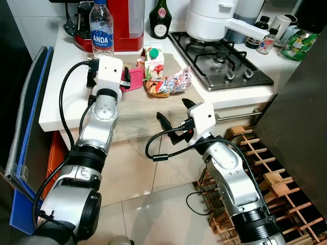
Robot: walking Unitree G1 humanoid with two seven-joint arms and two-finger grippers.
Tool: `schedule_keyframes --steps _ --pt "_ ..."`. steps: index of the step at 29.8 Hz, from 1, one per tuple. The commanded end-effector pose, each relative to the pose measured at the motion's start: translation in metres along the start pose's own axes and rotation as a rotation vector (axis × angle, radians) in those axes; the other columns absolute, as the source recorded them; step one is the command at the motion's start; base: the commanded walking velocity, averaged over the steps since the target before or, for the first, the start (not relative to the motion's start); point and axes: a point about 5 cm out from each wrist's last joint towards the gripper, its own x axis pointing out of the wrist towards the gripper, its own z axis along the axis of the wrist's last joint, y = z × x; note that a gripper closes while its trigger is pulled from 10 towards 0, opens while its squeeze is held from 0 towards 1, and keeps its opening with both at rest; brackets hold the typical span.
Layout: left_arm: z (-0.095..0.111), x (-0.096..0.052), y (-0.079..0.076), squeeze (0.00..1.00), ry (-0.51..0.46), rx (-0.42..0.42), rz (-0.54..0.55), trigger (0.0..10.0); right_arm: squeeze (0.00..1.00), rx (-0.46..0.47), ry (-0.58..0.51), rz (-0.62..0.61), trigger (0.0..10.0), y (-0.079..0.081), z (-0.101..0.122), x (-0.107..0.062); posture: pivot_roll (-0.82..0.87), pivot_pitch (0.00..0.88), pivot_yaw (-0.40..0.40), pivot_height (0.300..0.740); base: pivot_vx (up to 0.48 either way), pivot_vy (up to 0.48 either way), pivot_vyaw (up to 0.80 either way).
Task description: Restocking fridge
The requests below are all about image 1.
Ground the green plastic bag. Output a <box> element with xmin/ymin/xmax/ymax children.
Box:
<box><xmin>279</xmin><ymin>29</ymin><xmax>321</xmax><ymax>62</ymax></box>

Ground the printed juice carton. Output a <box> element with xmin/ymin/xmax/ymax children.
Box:
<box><xmin>144</xmin><ymin>41</ymin><xmax>166</xmax><ymax>82</ymax></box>

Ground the blue grey board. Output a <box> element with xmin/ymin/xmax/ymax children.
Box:
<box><xmin>8</xmin><ymin>45</ymin><xmax>56</xmax><ymax>235</ymax></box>

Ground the grey robot foot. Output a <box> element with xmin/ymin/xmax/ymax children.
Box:
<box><xmin>105</xmin><ymin>234</ymin><xmax>135</xmax><ymax>245</ymax></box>

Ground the grey white jug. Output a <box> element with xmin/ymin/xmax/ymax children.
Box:
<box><xmin>225</xmin><ymin>0</ymin><xmax>267</xmax><ymax>36</ymax></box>

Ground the small clear bottle red label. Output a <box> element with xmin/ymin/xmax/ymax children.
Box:
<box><xmin>257</xmin><ymin>28</ymin><xmax>279</xmax><ymax>56</ymax></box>

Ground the white counter with hob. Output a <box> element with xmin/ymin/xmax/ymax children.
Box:
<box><xmin>39</xmin><ymin>20</ymin><xmax>287</xmax><ymax>194</ymax></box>

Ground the steel gas hob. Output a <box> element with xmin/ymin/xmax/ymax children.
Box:
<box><xmin>168</xmin><ymin>31</ymin><xmax>275</xmax><ymax>93</ymax></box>

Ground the white pot with handle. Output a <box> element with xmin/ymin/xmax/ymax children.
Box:
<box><xmin>184</xmin><ymin>0</ymin><xmax>272</xmax><ymax>44</ymax></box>

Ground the steel drawer handle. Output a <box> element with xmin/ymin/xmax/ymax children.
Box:
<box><xmin>215</xmin><ymin>108</ymin><xmax>265</xmax><ymax>122</ymax></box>

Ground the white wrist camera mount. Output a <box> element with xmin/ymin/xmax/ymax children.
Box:
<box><xmin>95</xmin><ymin>56</ymin><xmax>125</xmax><ymax>93</ymax></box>
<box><xmin>189</xmin><ymin>102</ymin><xmax>217</xmax><ymax>142</ymax></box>

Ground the red coffee machine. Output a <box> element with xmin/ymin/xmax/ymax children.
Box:
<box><xmin>73</xmin><ymin>0</ymin><xmax>146</xmax><ymax>53</ymax></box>

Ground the beige textured counter mat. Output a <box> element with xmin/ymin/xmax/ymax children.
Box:
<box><xmin>105</xmin><ymin>50</ymin><xmax>218</xmax><ymax>144</ymax></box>

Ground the dark sauce bottle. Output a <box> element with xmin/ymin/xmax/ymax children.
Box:
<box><xmin>245</xmin><ymin>15</ymin><xmax>270</xmax><ymax>50</ymax></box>

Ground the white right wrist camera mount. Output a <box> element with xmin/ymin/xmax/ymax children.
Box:
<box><xmin>189</xmin><ymin>102</ymin><xmax>217</xmax><ymax>142</ymax></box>

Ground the colourful snack packet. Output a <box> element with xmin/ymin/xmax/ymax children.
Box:
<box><xmin>145</xmin><ymin>65</ymin><xmax>193</xmax><ymax>99</ymax></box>

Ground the wooden wine rack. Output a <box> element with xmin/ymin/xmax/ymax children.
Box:
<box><xmin>197</xmin><ymin>124</ymin><xmax>327</xmax><ymax>245</ymax></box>

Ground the white cup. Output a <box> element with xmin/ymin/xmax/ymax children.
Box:
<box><xmin>271</xmin><ymin>14</ymin><xmax>298</xmax><ymax>44</ymax></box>

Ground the dark green glass bottle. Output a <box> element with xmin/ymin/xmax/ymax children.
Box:
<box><xmin>149</xmin><ymin>0</ymin><xmax>173</xmax><ymax>40</ymax></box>

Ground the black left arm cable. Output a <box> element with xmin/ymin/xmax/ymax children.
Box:
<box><xmin>58</xmin><ymin>59</ymin><xmax>102</xmax><ymax>151</ymax></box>

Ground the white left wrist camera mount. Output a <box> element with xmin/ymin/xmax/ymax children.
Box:
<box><xmin>95</xmin><ymin>56</ymin><xmax>125</xmax><ymax>93</ymax></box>

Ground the clear water bottle blue label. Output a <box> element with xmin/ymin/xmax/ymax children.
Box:
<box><xmin>89</xmin><ymin>0</ymin><xmax>115</xmax><ymax>60</ymax></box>

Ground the orange box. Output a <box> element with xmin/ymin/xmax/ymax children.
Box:
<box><xmin>47</xmin><ymin>131</ymin><xmax>71</xmax><ymax>201</ymax></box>

